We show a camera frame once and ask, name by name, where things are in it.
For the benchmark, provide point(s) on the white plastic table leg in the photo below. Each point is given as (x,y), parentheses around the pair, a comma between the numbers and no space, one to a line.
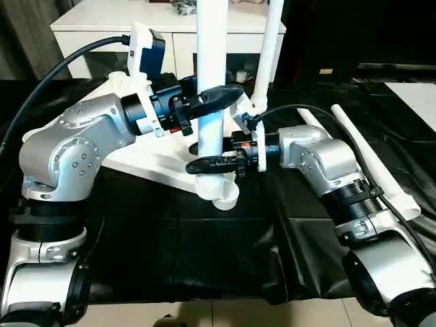
(371,157)
(269,54)
(308,117)
(212,48)

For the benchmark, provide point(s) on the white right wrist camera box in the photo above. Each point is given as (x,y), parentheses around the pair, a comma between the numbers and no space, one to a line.
(248,119)

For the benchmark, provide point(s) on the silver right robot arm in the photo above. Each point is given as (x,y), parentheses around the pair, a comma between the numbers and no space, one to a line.
(340,177)

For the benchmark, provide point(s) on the white plastic table top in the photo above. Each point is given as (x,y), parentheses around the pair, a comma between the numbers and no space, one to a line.
(153,163)

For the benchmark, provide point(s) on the white cabinet with glass doors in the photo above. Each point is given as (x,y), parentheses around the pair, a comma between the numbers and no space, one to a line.
(95,27)

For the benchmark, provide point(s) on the black work mat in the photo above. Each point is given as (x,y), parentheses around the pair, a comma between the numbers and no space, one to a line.
(191,259)

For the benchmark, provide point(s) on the small yellow box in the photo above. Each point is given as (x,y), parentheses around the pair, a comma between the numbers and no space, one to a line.
(325,71)

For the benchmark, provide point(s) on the white side table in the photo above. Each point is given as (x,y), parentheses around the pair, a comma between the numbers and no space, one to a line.
(415,99)

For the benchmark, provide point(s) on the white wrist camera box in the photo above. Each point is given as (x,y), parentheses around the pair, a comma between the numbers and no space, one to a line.
(248,119)
(144,54)

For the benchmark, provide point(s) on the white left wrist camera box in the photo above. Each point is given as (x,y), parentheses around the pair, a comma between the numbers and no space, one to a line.
(144,54)

